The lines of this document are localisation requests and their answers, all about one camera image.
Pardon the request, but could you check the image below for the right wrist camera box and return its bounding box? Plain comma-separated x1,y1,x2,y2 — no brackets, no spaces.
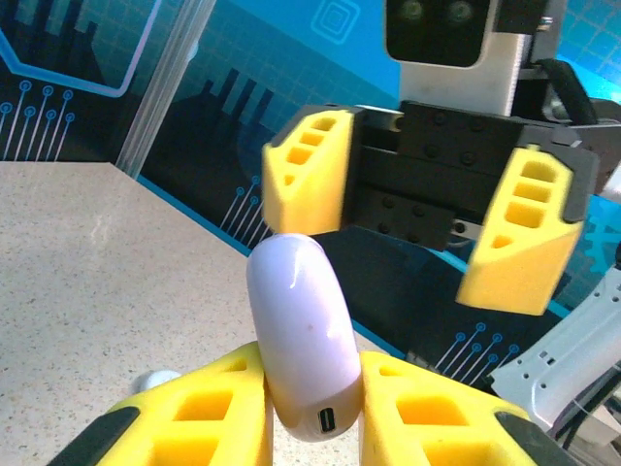
384,0,528,117

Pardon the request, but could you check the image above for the white earbud charging case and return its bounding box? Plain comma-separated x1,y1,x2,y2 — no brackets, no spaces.
245,233,365,445

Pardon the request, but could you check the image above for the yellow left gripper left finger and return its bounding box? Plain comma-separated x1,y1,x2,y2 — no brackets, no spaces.
48,341,276,466

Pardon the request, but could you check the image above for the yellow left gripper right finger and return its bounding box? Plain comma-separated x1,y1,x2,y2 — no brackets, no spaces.
359,349,583,466

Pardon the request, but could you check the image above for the aluminium frame post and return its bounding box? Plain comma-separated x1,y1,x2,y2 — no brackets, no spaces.
114,0,218,177

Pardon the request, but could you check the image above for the white wireless earbud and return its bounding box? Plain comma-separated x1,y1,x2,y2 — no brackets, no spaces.
129,369,181,395

